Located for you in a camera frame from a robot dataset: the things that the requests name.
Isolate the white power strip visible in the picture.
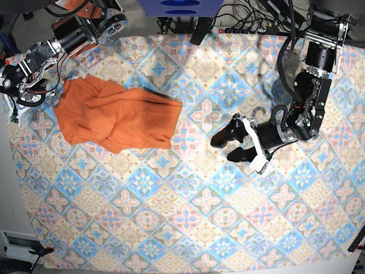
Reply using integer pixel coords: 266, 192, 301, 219
211, 26, 265, 34

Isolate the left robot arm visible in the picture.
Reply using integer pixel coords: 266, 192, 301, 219
210, 1, 349, 163

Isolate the black clamp right edge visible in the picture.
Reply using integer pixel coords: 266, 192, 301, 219
347, 232, 364, 252

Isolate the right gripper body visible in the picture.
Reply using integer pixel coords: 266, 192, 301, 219
11, 79, 48, 107

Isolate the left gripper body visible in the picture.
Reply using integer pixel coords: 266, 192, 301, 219
255, 120, 288, 150

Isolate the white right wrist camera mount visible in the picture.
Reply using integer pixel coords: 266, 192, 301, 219
6, 95, 29, 127

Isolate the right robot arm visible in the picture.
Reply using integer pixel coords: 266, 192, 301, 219
1, 1, 128, 109

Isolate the blue clamp bottom left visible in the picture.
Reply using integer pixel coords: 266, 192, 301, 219
28, 247, 54, 257

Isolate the patterned tile tablecloth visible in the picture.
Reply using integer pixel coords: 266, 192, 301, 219
4, 34, 364, 273

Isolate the orange T-shirt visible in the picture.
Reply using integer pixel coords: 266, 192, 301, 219
54, 75, 183, 154

